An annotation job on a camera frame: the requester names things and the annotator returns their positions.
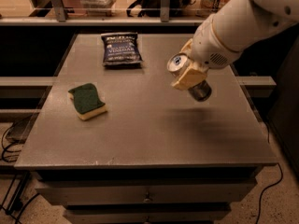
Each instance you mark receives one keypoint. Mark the lower grey cabinet drawer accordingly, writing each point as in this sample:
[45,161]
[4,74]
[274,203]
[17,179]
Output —
[148,213]

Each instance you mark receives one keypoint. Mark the blue chip bag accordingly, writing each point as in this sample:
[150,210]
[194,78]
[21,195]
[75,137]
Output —
[120,49]

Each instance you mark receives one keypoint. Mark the grey metal railing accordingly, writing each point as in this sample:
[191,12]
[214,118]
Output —
[69,13]

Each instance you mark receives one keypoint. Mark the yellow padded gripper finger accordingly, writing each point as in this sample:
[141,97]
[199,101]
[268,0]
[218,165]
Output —
[191,76]
[187,48]

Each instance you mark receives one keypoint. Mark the green yellow sponge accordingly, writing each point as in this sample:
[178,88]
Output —
[86,101]

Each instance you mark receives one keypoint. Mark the silver blue Red Bull can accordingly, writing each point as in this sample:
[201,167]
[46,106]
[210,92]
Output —
[177,64]

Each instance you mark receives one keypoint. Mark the black backpack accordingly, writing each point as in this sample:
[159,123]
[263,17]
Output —
[152,8]

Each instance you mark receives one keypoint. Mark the grey cabinet drawer with knob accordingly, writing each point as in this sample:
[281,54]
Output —
[98,193]

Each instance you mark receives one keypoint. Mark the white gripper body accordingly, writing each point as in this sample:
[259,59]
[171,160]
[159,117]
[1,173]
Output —
[207,47]

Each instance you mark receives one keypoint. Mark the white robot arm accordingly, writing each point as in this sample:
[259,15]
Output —
[222,37]

